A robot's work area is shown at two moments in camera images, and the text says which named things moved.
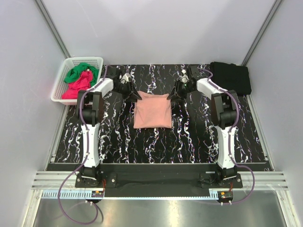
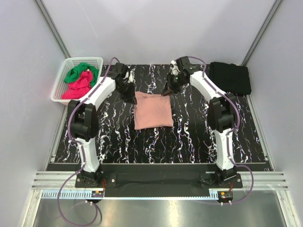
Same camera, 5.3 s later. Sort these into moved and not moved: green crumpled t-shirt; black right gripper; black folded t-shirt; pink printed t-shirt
Moved: black right gripper
Not moved: green crumpled t-shirt; pink printed t-shirt; black folded t-shirt
